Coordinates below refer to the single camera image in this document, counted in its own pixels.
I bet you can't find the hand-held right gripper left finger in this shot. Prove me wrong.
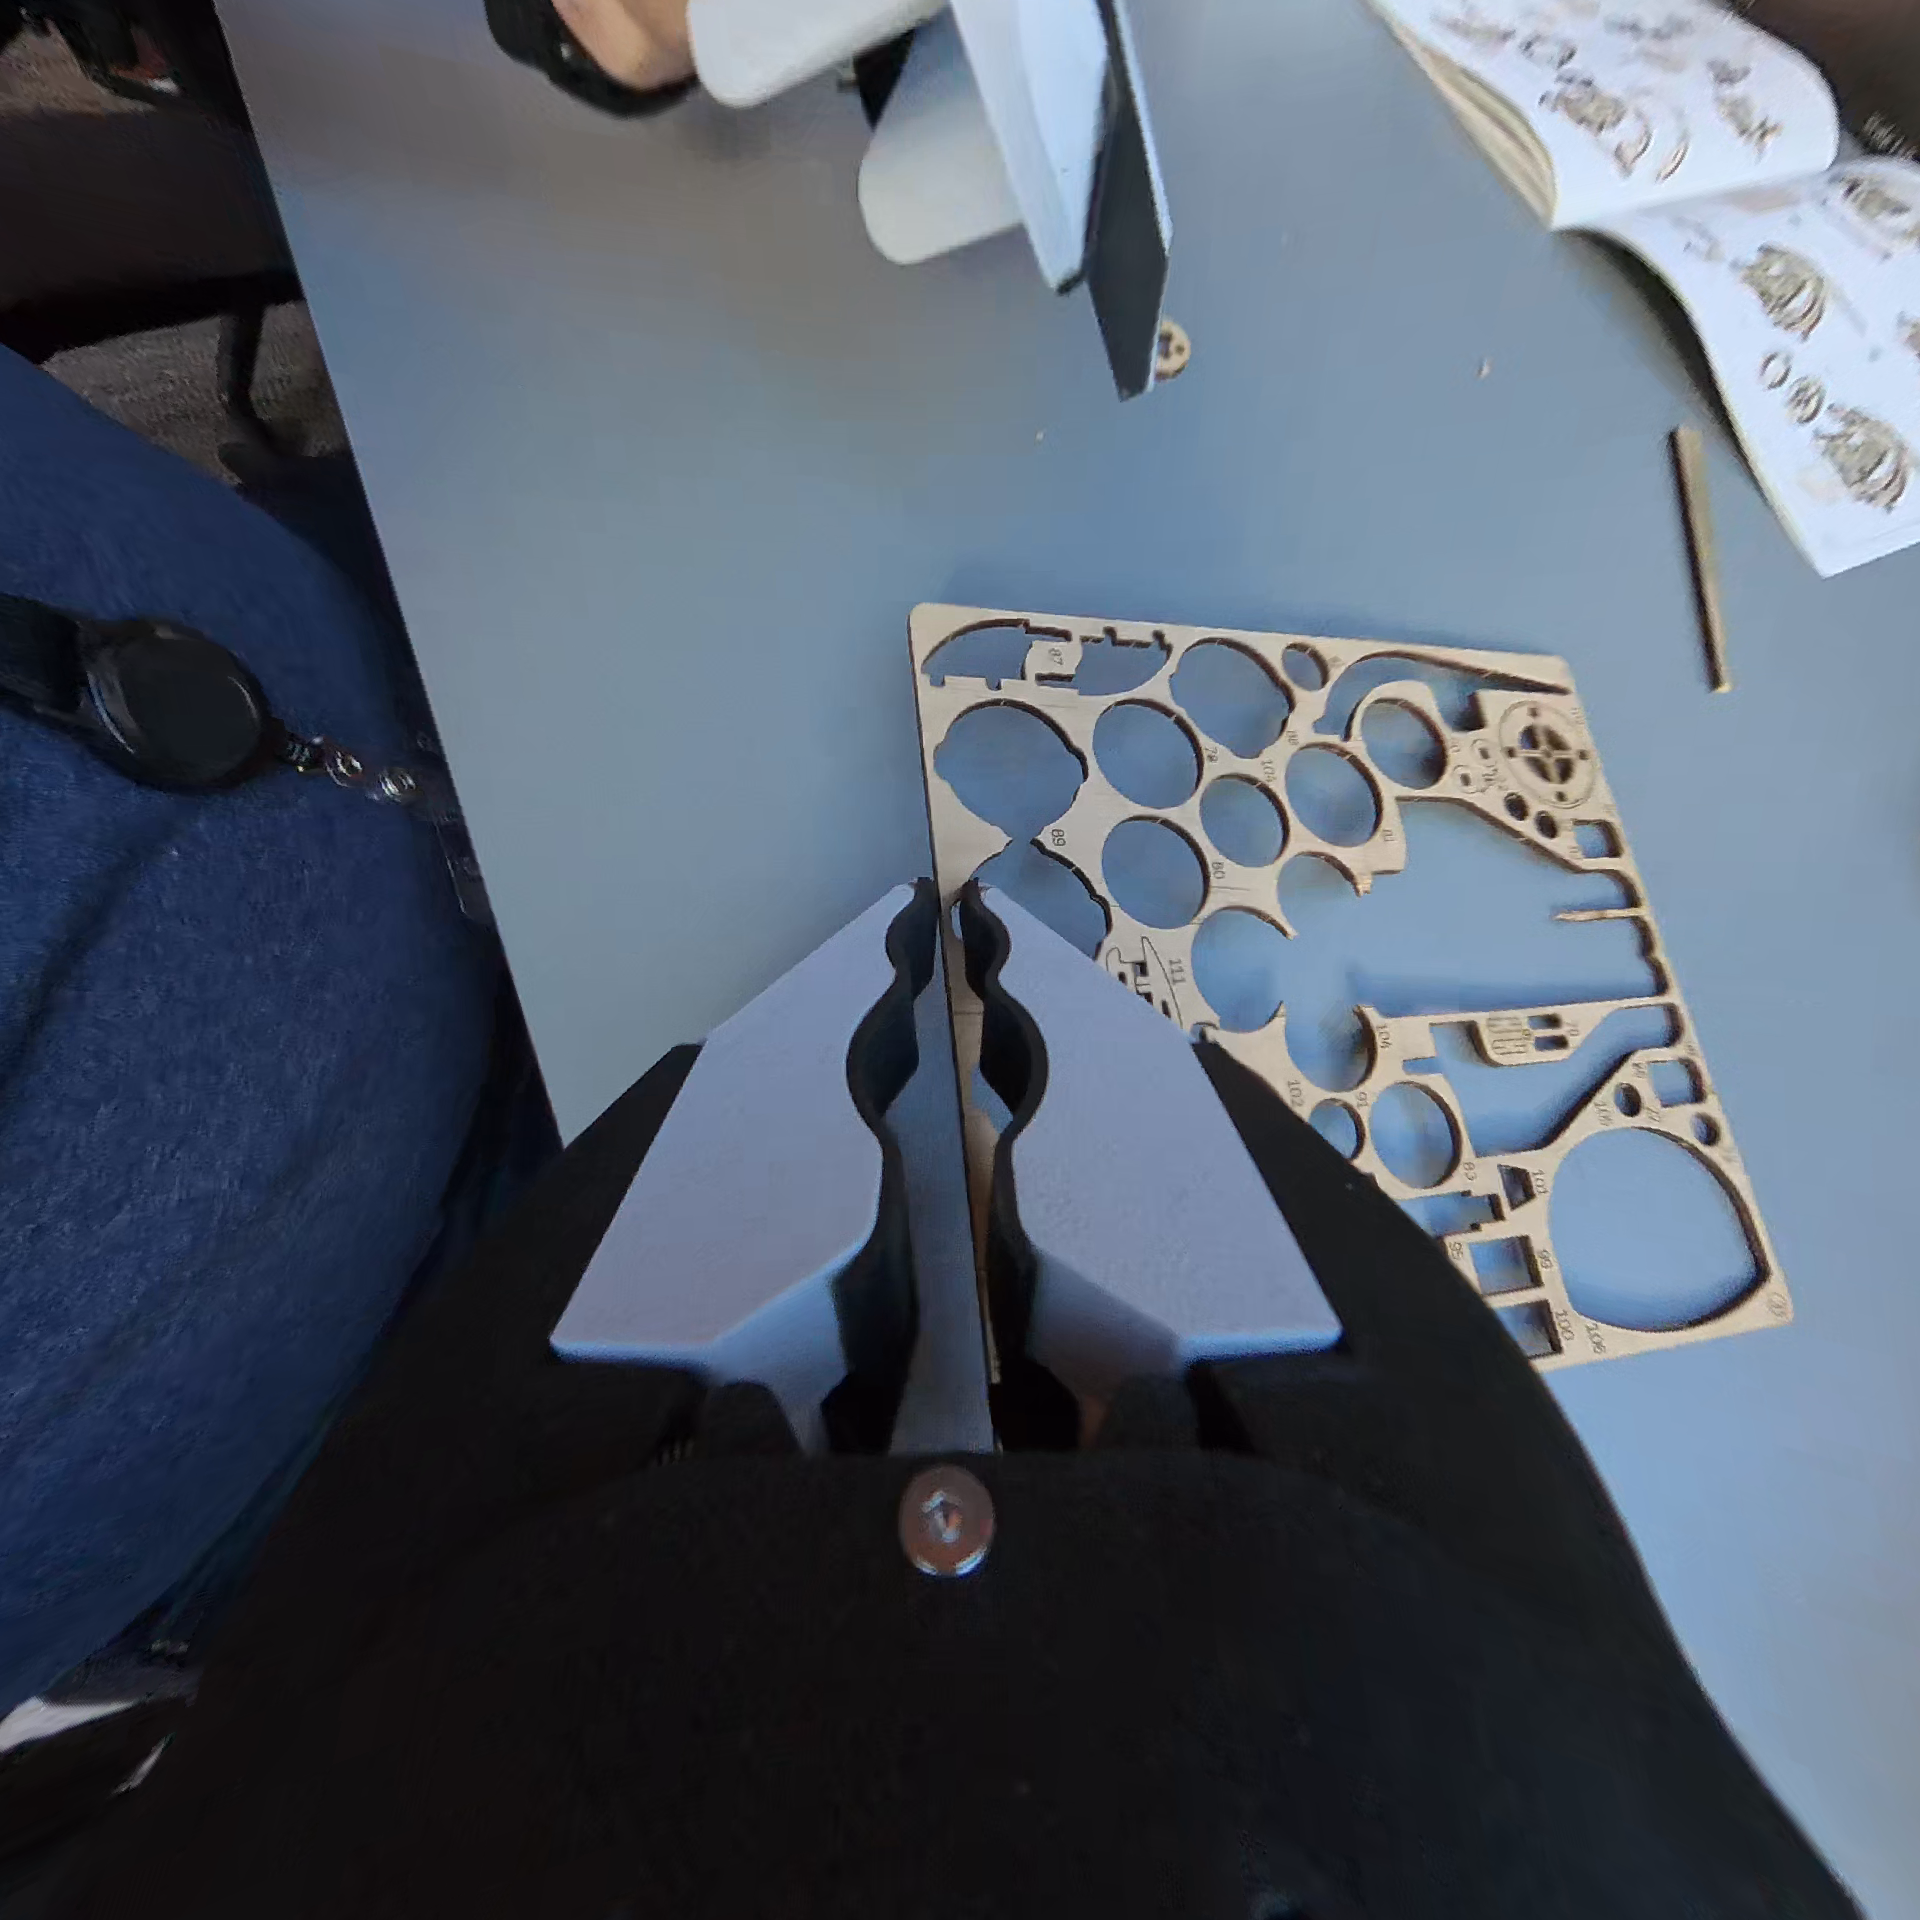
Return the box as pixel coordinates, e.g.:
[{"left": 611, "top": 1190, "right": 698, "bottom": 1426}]
[{"left": 548, "top": 883, "right": 941, "bottom": 1457}]

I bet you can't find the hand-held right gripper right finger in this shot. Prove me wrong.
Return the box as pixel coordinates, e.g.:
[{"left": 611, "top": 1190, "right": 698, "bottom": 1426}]
[{"left": 958, "top": 880, "right": 1344, "bottom": 1453}]

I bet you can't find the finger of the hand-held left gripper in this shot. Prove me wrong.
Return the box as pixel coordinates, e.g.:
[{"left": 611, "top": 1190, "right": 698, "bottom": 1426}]
[
  {"left": 949, "top": 0, "right": 1178, "bottom": 403},
  {"left": 854, "top": 59, "right": 1054, "bottom": 272}
]

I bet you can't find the wooden cutout parts sheet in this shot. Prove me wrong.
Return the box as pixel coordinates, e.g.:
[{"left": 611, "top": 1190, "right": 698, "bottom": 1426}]
[{"left": 909, "top": 599, "right": 1796, "bottom": 1376}]

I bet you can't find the person's left hand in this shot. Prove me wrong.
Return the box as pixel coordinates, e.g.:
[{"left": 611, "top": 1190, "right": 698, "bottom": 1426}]
[{"left": 551, "top": 0, "right": 705, "bottom": 87}]

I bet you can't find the white instruction booklet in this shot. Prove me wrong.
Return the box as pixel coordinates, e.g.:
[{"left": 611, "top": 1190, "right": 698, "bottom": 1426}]
[{"left": 1368, "top": 0, "right": 1920, "bottom": 579}]

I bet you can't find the black chair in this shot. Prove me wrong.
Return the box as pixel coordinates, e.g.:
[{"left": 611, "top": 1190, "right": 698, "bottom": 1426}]
[{"left": 0, "top": 83, "right": 312, "bottom": 470}]

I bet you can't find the black badge reel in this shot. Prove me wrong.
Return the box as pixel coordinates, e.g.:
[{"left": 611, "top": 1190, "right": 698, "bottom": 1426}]
[{"left": 0, "top": 592, "right": 485, "bottom": 919}]

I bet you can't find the thin wooden stick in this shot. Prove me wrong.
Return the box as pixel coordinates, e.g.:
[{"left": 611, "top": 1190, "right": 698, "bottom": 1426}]
[{"left": 1666, "top": 424, "right": 1738, "bottom": 697}]

